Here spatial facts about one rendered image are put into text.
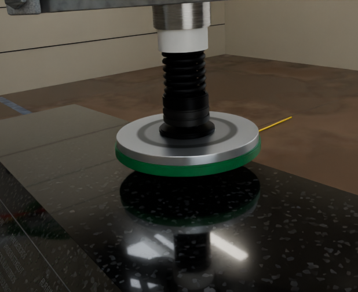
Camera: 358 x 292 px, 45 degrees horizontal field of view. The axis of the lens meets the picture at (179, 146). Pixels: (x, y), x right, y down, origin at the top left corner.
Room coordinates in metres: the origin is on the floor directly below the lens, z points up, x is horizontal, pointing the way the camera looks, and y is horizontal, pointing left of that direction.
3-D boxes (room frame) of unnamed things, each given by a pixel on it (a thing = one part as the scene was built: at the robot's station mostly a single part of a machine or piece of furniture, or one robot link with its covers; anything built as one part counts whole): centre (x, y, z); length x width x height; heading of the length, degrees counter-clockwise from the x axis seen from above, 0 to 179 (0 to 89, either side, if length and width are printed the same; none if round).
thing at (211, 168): (0.61, -0.01, 0.91); 0.22 x 0.22 x 0.04
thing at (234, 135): (0.61, -0.01, 0.92); 0.21 x 0.21 x 0.01
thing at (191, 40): (0.61, -0.01, 1.06); 0.07 x 0.07 x 0.04
